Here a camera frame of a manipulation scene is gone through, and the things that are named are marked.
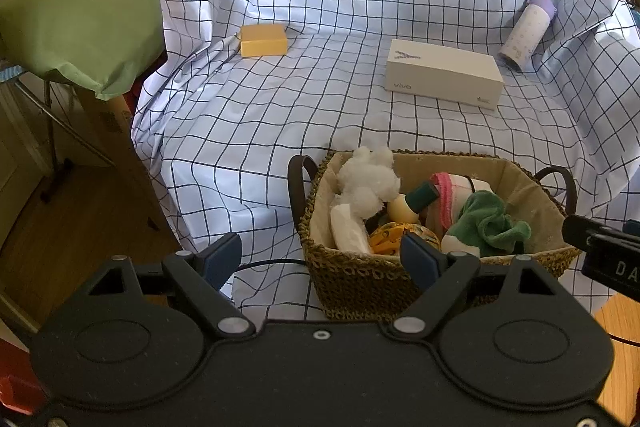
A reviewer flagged white roll with green scrunchie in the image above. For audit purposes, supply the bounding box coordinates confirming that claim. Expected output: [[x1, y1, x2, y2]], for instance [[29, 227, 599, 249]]
[[440, 190, 532, 258]]

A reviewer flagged yellow patterned cloth bundle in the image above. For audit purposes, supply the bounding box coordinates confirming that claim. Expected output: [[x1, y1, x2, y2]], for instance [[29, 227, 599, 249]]
[[369, 222, 440, 256]]

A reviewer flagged beige sponge green handle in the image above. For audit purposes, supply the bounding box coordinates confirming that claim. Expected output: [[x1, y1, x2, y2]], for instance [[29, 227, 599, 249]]
[[387, 181, 439, 223]]

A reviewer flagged white pink towel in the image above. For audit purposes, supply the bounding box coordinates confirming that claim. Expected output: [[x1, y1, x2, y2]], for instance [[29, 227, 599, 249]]
[[425, 172, 491, 237]]

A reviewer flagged white fluffy plush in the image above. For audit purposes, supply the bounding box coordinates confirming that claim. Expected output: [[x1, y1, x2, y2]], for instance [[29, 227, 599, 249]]
[[337, 146, 400, 221]]

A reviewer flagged woven basket with fabric liner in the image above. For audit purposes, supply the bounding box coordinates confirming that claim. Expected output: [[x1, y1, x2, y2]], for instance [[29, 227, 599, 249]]
[[288, 150, 579, 322]]

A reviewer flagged white phone box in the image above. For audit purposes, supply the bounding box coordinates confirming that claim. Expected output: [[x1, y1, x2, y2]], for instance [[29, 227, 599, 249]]
[[385, 39, 504, 110]]

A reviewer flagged white purple water bottle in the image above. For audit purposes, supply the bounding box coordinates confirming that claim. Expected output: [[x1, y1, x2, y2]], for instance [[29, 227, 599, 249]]
[[499, 0, 556, 72]]

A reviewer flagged blue checkered sheet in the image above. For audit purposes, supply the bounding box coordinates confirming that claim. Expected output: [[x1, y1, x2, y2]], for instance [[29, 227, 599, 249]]
[[132, 0, 639, 322]]

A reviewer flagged yellow sponge block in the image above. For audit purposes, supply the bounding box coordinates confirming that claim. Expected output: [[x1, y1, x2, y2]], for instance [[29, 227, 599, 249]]
[[240, 24, 288, 57]]

